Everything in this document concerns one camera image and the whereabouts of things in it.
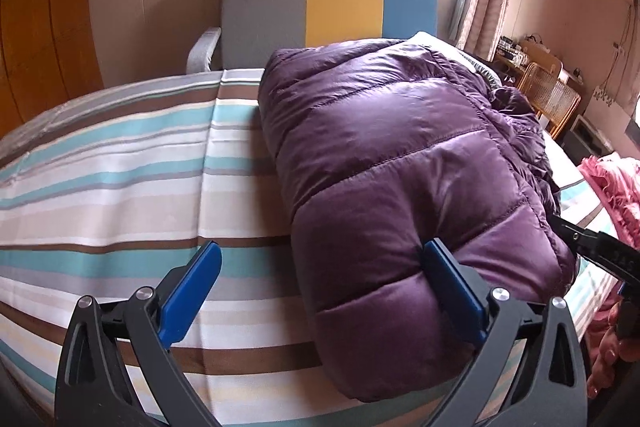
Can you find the purple down jacket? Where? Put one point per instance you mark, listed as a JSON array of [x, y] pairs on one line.
[[400, 157]]

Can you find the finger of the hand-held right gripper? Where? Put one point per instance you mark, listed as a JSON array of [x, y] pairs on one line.
[[572, 234]]

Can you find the wooden wardrobe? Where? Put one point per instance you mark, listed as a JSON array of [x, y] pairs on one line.
[[40, 17]]

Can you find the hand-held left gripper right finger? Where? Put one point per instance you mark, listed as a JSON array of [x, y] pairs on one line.
[[455, 292]]

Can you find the person's right hand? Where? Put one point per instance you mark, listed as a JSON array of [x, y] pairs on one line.
[[607, 357]]

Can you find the white deer print pillow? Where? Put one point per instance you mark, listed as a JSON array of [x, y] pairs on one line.
[[422, 38]]

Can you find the pink cloth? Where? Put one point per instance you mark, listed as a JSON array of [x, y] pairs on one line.
[[615, 187]]

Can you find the cluttered wooden desk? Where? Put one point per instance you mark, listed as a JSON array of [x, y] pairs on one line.
[[530, 52]]

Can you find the rattan chair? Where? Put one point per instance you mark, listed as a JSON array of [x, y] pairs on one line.
[[550, 99]]

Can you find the dark box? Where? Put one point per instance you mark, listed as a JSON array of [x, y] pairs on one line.
[[585, 137]]

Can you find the grey yellow blue headboard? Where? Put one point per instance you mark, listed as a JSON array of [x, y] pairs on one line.
[[340, 2]]

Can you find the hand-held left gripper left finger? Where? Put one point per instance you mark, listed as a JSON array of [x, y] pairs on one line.
[[192, 292]]

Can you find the striped bed sheet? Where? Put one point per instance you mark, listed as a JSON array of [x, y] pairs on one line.
[[125, 167]]

